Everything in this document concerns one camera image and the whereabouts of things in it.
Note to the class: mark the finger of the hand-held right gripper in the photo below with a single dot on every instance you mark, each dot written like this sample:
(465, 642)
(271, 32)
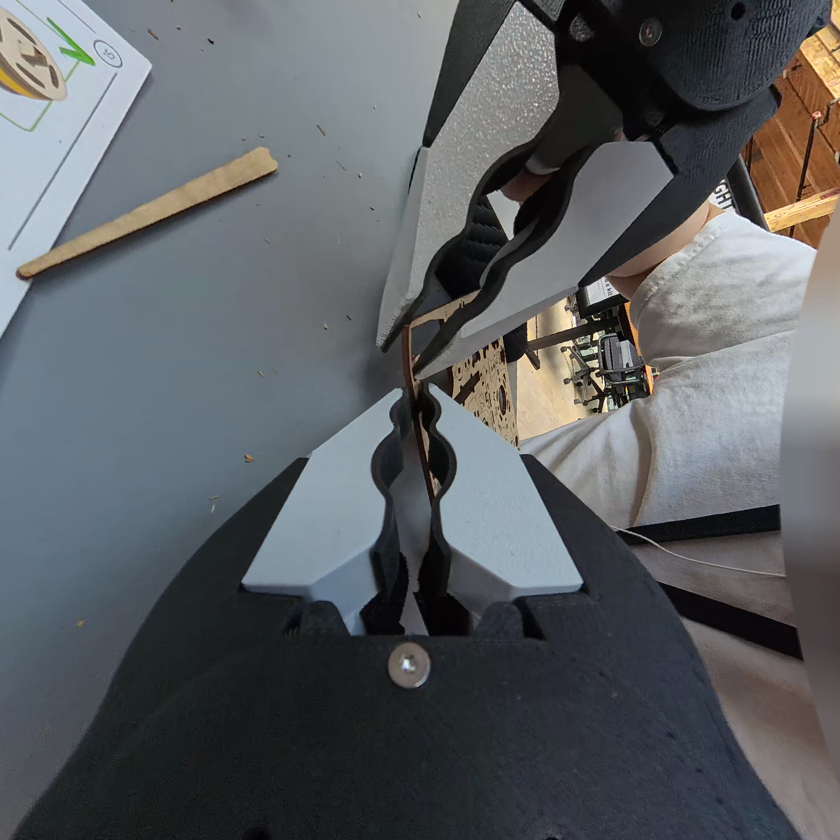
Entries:
(590, 223)
(485, 98)

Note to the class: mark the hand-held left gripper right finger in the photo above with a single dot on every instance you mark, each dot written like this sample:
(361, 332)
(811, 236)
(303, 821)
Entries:
(499, 525)

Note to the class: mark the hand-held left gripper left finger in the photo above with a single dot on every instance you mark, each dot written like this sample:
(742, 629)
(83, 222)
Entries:
(315, 525)

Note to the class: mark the laser-cut plywood sheet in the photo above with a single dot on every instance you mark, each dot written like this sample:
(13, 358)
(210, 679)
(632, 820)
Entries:
(420, 436)
(472, 394)

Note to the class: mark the person's right forearm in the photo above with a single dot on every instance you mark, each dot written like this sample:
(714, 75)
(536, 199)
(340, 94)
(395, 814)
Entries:
(649, 256)

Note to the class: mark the person's right hand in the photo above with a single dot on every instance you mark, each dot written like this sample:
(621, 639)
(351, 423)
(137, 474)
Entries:
(531, 185)

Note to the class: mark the grey office chair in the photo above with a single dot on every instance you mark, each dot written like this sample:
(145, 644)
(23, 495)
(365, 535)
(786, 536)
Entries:
(617, 361)

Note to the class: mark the person's white shirt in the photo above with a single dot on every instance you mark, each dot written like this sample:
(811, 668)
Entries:
(709, 394)

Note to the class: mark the tapered wooden stick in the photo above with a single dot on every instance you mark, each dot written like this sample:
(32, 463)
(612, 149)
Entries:
(144, 213)

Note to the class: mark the illustrated instruction booklet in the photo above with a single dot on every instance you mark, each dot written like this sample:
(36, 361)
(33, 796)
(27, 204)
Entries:
(98, 98)

